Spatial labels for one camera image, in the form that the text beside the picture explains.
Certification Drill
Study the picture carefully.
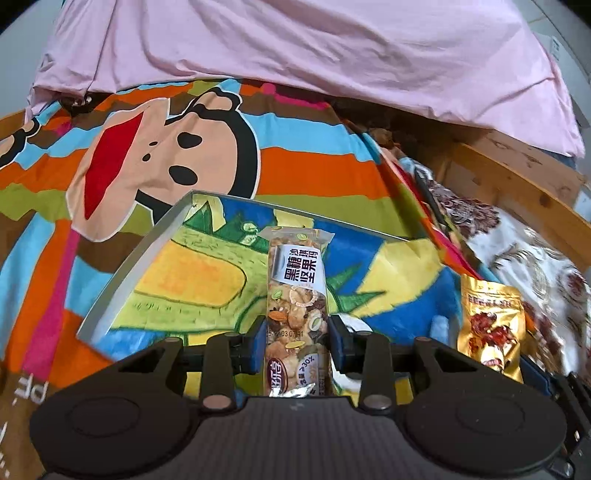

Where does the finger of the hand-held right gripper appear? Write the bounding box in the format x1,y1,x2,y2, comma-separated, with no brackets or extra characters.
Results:
521,354,570,403

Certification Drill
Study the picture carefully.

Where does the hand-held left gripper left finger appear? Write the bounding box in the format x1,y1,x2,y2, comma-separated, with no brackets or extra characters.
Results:
111,323,267,412

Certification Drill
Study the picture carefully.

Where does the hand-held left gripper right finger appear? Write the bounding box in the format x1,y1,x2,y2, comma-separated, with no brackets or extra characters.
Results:
328,318,472,412

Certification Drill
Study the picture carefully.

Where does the clear nut bar packet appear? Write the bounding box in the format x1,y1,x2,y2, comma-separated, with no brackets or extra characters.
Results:
257,225,335,398

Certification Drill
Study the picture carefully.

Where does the gold snack packet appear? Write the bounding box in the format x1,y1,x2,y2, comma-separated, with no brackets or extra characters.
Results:
456,273,527,385

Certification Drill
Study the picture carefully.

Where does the white brown floral cloth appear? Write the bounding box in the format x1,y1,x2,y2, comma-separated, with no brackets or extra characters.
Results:
416,157,591,376

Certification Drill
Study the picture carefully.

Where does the striped monkey printed blanket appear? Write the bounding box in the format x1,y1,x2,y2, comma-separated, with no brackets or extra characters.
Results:
0,78,490,480

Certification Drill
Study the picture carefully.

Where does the pink bed sheet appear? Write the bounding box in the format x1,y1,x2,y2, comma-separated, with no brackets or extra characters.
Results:
28,0,586,158

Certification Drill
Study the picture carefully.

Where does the wooden bed frame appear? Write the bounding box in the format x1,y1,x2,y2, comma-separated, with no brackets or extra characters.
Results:
416,129,591,274

